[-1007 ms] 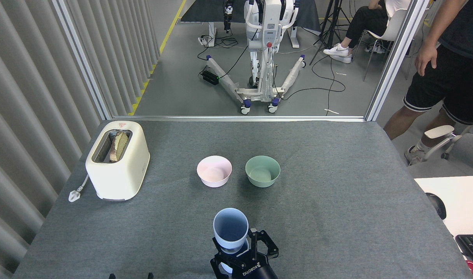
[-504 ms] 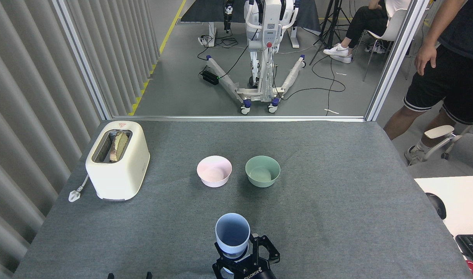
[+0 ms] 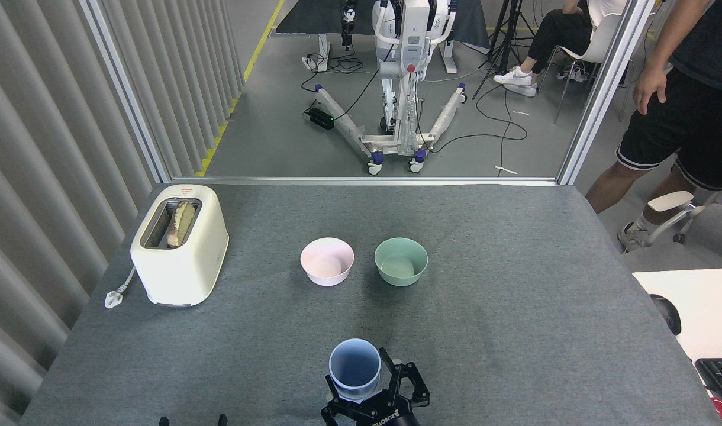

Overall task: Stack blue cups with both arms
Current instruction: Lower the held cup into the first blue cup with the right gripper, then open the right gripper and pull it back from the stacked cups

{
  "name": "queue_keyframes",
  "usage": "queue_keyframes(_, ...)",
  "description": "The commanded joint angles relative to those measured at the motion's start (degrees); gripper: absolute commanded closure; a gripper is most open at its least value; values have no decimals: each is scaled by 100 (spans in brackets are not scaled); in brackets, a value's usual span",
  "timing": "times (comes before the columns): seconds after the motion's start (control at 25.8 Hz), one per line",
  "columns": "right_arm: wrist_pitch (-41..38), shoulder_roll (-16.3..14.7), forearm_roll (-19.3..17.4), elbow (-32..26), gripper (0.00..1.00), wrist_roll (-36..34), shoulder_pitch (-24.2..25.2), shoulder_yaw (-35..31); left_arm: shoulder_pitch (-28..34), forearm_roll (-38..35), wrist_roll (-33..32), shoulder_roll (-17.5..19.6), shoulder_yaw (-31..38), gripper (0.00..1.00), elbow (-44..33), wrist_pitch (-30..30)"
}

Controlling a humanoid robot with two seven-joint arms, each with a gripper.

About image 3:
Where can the person's right hand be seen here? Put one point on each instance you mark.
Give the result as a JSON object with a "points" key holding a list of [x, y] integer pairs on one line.
{"points": [[651, 83]]}

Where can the grey office chair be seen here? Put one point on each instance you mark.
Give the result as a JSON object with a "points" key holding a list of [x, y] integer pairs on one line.
{"points": [[713, 234]]}

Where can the silver frame post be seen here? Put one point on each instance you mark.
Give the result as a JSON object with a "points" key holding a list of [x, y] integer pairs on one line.
{"points": [[603, 89], [124, 89]]}

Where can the black computer mouse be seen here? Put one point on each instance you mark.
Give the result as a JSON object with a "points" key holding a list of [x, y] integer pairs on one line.
{"points": [[669, 313]]}

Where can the person's right forearm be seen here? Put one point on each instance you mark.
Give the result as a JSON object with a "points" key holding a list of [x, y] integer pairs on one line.
{"points": [[671, 32]]}

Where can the green bowl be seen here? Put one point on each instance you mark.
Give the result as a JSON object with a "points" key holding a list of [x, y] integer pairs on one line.
{"points": [[400, 264]]}

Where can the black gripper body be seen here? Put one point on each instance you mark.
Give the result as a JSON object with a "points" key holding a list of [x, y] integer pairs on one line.
{"points": [[390, 419]]}

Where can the black tripod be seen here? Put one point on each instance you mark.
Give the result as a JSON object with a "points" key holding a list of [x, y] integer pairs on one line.
{"points": [[506, 35]]}

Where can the seated person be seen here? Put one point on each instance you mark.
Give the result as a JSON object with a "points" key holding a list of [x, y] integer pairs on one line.
{"points": [[559, 29]]}

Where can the silver frame rail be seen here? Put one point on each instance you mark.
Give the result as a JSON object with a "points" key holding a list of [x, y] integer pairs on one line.
{"points": [[396, 181]]}

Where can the pink bowl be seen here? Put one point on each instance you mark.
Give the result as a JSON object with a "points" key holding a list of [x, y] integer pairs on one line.
{"points": [[327, 263]]}

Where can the grey felt table cover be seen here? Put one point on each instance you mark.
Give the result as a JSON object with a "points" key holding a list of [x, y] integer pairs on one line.
{"points": [[515, 319]]}

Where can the white chair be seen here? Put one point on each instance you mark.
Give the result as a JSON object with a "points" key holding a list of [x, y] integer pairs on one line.
{"points": [[600, 41]]}

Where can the white stand on wheels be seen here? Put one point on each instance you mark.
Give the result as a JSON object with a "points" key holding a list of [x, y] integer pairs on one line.
{"points": [[409, 53]]}

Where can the white desk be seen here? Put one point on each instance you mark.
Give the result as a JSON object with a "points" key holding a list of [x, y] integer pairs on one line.
{"points": [[692, 307]]}

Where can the toasted bread slice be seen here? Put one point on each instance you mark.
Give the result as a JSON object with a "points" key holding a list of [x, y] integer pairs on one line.
{"points": [[181, 223]]}

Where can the cream toaster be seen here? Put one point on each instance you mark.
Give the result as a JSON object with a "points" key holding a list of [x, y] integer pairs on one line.
{"points": [[180, 272]]}

